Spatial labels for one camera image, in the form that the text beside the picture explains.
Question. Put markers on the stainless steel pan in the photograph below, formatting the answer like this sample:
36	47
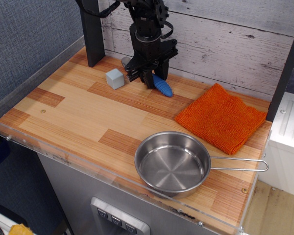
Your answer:
174	164

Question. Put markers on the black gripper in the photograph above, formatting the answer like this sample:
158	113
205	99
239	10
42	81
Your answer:
151	55

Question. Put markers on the dark right vertical post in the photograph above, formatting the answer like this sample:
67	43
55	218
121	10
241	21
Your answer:
281	86

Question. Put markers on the grey control panel with buttons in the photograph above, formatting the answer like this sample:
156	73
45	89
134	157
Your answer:
117	218

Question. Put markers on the dark left vertical post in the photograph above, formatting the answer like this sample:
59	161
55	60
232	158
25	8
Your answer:
92	31

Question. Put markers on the dark vertical post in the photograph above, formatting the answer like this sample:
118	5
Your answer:
92	31
281	86

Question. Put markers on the blue handled metal spoon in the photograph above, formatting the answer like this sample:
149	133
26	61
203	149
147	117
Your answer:
160	84

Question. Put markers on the orange knitted cloth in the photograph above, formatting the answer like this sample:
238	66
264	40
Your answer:
221	119

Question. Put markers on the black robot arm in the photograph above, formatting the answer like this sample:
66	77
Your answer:
149	16

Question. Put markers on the clear acrylic table guard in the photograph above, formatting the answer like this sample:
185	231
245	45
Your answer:
86	135

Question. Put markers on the grey cube block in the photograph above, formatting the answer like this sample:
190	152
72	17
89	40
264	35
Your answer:
115	79

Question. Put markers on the white aluminium box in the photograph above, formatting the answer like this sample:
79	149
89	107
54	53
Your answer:
279	152

